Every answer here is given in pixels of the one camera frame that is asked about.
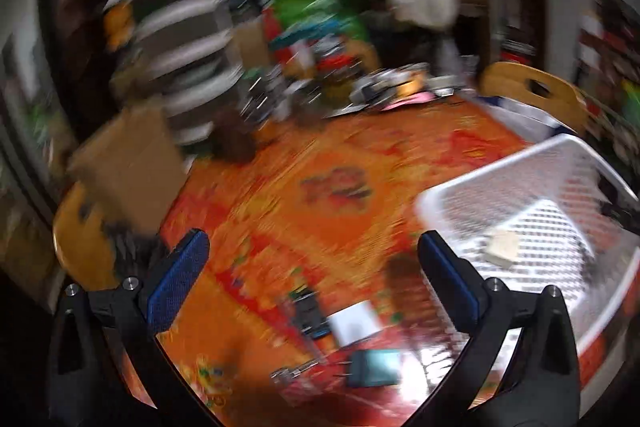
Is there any small black clip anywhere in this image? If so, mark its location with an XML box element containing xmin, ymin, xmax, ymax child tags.
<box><xmin>290</xmin><ymin>289</ymin><xmax>333</xmax><ymax>340</ymax></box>

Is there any brown cardboard box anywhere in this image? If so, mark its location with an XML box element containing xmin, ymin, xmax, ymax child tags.
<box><xmin>67</xmin><ymin>99</ymin><xmax>188</xmax><ymax>233</ymax></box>

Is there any teal plug charger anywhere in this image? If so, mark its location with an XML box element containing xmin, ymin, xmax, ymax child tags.
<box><xmin>340</xmin><ymin>349</ymin><xmax>401</xmax><ymax>388</ymax></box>

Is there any wooden chair with handle cutout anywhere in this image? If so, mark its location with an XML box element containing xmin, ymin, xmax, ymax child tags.
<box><xmin>480</xmin><ymin>62</ymin><xmax>588</xmax><ymax>135</ymax></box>
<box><xmin>52</xmin><ymin>182</ymin><xmax>126</xmax><ymax>288</ymax></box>

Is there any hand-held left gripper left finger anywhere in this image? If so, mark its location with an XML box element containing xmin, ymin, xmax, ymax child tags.
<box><xmin>47</xmin><ymin>229</ymin><xmax>221</xmax><ymax>427</ymax></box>

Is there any white and blue paper bag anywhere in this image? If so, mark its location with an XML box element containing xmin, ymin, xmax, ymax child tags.
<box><xmin>480</xmin><ymin>97</ymin><xmax>561</xmax><ymax>142</ymax></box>

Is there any white perforated plastic basket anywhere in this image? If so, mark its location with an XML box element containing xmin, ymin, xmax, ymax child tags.
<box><xmin>415</xmin><ymin>134</ymin><xmax>640</xmax><ymax>358</ymax></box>

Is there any white plastic drawer tower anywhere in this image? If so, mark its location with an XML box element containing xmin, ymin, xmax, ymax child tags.
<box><xmin>97</xmin><ymin>0</ymin><xmax>246</xmax><ymax>148</ymax></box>

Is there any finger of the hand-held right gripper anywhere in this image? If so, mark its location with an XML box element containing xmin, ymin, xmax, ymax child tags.
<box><xmin>597</xmin><ymin>167</ymin><xmax>640</xmax><ymax>228</ymax></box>

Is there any small pale wooden block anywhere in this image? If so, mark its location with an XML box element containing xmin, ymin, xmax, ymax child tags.
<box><xmin>482</xmin><ymin>229</ymin><xmax>522</xmax><ymax>269</ymax></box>

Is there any green shopping bag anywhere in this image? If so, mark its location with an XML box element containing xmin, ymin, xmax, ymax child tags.
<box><xmin>272</xmin><ymin>0</ymin><xmax>371</xmax><ymax>42</ymax></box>

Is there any small metal clip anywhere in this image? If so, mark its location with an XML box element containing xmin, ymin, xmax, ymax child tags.
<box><xmin>270</xmin><ymin>359</ymin><xmax>318</xmax><ymax>385</ymax></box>

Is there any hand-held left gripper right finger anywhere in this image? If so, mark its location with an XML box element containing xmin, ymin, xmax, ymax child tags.
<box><xmin>417</xmin><ymin>231</ymin><xmax>581</xmax><ymax>427</ymax></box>

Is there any small white box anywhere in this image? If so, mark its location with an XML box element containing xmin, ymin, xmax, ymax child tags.
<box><xmin>327</xmin><ymin>302</ymin><xmax>378</xmax><ymax>348</ymax></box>

